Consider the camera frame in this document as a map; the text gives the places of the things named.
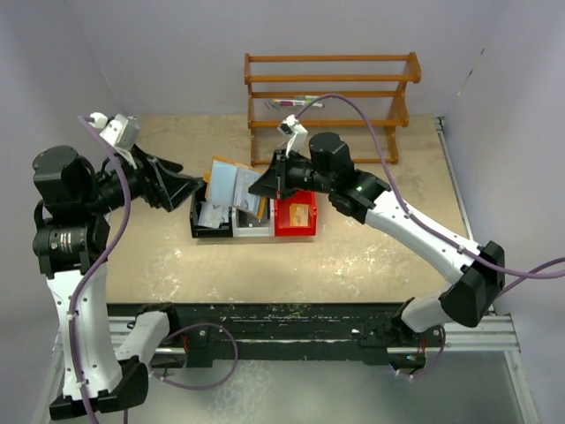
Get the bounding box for markers on shelf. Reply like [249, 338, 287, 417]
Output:
[264, 95, 324, 110]

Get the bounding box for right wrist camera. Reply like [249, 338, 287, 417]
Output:
[277, 115, 308, 156]

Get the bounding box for white cards in bin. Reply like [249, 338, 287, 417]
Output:
[198, 201, 230, 229]

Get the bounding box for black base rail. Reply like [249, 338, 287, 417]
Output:
[108, 303, 445, 370]

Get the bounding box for black plastic bin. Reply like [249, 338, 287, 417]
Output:
[189, 188, 233, 239]

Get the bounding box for orange leather card holder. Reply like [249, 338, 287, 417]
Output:
[205, 155, 267, 218]

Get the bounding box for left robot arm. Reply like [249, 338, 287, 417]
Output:
[33, 146, 205, 420]

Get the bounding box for white plastic bin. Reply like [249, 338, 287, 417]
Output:
[231, 207, 275, 238]

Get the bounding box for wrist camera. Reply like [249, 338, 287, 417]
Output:
[88, 112, 140, 170]
[277, 115, 308, 156]

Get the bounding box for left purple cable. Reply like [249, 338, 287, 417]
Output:
[68, 115, 133, 424]

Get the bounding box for white card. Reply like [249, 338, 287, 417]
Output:
[233, 168, 261, 216]

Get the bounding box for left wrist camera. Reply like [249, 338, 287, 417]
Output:
[88, 112, 140, 170]

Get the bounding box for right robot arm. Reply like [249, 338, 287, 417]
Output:
[249, 132, 505, 345]

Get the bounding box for orange card in bin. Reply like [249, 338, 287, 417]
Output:
[289, 203, 310, 227]

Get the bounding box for red plastic bin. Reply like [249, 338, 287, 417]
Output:
[274, 191, 318, 237]

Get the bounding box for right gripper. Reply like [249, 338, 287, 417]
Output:
[250, 148, 335, 201]

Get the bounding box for purple cable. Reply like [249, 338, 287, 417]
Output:
[294, 94, 565, 295]
[68, 115, 133, 424]

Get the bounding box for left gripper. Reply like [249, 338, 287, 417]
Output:
[82, 139, 202, 212]

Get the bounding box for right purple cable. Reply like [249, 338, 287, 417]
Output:
[294, 94, 565, 295]

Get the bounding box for wooden shelf rack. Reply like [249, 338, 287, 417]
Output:
[244, 52, 422, 166]

